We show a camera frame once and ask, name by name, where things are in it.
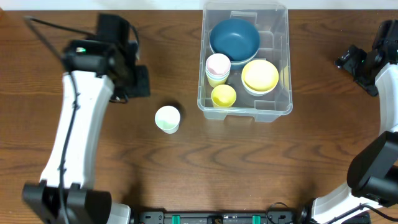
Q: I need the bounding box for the pink plastic cup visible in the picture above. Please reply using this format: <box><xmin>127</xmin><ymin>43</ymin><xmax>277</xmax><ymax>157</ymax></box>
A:
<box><xmin>205</xmin><ymin>54</ymin><xmax>231</xmax><ymax>77</ymax></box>

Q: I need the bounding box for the light blue plastic cup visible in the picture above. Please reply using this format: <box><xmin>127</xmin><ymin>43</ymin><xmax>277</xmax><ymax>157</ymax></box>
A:
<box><xmin>205</xmin><ymin>70</ymin><xmax>229</xmax><ymax>80</ymax></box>

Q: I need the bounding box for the yellow cup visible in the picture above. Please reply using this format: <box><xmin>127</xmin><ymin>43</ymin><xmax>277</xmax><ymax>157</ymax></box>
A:
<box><xmin>211</xmin><ymin>85</ymin><xmax>237</xmax><ymax>108</ymax></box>
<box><xmin>207</xmin><ymin>77</ymin><xmax>228</xmax><ymax>88</ymax></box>

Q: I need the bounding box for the light grey-blue bowl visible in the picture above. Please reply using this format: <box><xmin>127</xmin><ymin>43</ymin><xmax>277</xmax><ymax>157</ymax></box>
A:
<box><xmin>245</xmin><ymin>88</ymin><xmax>271</xmax><ymax>96</ymax></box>

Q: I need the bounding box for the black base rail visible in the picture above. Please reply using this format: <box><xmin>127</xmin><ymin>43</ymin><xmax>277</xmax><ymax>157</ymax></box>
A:
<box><xmin>130</xmin><ymin>211</ymin><xmax>296</xmax><ymax>224</ymax></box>

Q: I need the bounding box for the yellow bowl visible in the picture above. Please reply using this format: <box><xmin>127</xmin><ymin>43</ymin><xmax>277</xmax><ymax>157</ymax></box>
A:
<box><xmin>242</xmin><ymin>59</ymin><xmax>279</xmax><ymax>91</ymax></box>

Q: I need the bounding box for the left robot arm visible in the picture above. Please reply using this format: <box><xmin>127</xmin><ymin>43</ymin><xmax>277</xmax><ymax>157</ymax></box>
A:
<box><xmin>22</xmin><ymin>13</ymin><xmax>150</xmax><ymax>223</ymax></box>

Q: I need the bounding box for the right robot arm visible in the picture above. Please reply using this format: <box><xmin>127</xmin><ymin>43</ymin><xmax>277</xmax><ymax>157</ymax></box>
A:
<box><xmin>296</xmin><ymin>20</ymin><xmax>397</xmax><ymax>223</ymax></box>

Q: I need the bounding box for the clear plastic storage container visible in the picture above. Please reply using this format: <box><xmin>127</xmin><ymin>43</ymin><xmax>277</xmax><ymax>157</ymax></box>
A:
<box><xmin>197</xmin><ymin>1</ymin><xmax>293</xmax><ymax>123</ymax></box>

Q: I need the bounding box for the white bowl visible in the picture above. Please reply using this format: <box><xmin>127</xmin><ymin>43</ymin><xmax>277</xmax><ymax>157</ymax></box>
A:
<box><xmin>242</xmin><ymin>80</ymin><xmax>277</xmax><ymax>96</ymax></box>

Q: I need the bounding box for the white plastic cup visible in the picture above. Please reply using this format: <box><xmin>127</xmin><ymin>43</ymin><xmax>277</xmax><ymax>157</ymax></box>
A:
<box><xmin>155</xmin><ymin>106</ymin><xmax>181</xmax><ymax>134</ymax></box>

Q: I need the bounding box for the dark blue bowl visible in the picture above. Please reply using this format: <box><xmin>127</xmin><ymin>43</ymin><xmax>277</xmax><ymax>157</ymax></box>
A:
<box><xmin>210</xmin><ymin>18</ymin><xmax>260</xmax><ymax>62</ymax></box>
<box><xmin>231</xmin><ymin>60</ymin><xmax>251</xmax><ymax>70</ymax></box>

